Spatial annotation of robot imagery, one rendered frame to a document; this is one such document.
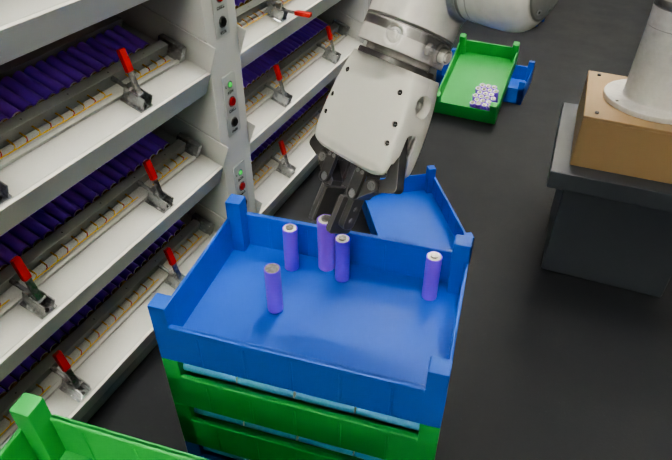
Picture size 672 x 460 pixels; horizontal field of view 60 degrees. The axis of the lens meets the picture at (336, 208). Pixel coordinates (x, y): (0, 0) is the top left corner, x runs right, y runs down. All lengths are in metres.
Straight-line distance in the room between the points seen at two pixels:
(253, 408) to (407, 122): 0.35
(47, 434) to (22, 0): 0.49
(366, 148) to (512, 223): 1.01
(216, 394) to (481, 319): 0.71
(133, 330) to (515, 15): 0.85
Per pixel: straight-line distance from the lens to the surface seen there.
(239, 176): 1.21
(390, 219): 1.46
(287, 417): 0.66
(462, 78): 2.07
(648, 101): 1.26
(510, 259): 1.41
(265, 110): 1.31
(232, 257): 0.76
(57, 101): 0.91
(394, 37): 0.52
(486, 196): 1.59
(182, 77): 1.03
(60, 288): 0.95
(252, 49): 1.17
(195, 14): 1.03
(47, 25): 0.81
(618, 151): 1.22
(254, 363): 0.61
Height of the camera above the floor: 0.90
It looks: 37 degrees down
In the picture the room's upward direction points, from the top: straight up
